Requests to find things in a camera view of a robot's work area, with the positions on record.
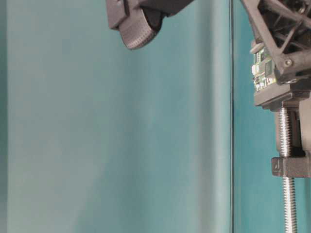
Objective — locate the dark grey printed vise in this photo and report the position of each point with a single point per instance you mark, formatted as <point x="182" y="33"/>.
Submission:
<point x="296" y="97"/>

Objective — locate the steel threaded vise screw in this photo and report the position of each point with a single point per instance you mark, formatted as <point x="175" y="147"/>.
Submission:
<point x="288" y="185"/>

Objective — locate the green PCB with ports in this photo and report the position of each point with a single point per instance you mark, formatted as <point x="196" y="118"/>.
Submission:
<point x="263" y="67"/>

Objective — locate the dark grey upper gripper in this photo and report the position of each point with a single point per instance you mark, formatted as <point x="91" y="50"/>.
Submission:
<point x="284" y="27"/>

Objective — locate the black upper wrist camera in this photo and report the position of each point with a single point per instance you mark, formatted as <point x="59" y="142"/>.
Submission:
<point x="139" y="21"/>

